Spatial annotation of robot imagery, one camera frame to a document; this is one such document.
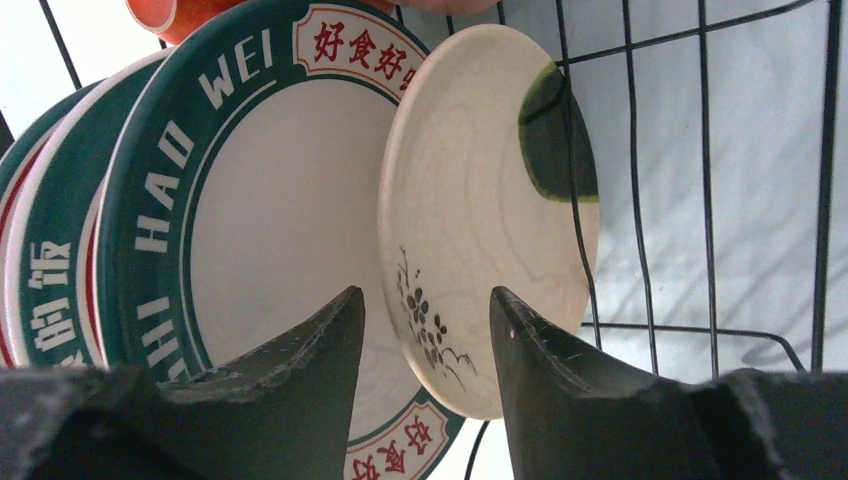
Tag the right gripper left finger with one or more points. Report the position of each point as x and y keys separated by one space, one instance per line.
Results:
x=281 y=411

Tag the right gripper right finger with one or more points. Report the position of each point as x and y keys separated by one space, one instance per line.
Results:
x=574 y=412

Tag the green rim Hao Wei plate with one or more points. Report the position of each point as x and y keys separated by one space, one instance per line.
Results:
x=242 y=195

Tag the green red rim plate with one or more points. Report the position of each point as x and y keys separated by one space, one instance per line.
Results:
x=94 y=135

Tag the cream plate with plum blossom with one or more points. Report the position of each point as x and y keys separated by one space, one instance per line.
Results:
x=488 y=180

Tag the Just To Eat plate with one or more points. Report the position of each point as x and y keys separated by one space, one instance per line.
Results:
x=46 y=217

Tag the orange cup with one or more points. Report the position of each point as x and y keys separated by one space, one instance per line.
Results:
x=174 y=20

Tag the large pink cup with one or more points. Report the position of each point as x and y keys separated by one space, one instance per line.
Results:
x=442 y=7

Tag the black wire dish rack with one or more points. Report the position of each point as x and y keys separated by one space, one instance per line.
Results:
x=705 y=120

